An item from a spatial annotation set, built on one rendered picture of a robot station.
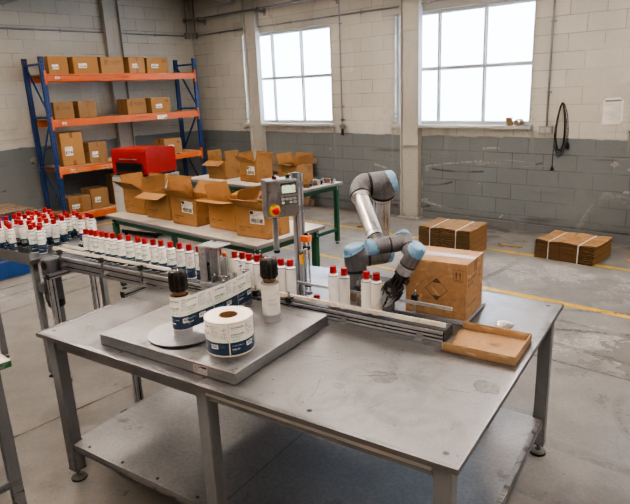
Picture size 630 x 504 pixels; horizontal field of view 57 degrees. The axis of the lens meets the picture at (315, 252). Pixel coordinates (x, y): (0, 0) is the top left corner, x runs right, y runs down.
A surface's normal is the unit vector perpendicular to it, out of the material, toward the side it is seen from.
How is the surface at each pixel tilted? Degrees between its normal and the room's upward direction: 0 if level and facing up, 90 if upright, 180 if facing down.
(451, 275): 90
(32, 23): 90
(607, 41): 90
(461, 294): 90
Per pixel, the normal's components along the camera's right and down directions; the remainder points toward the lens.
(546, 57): -0.66, 0.23
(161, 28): 0.75, 0.15
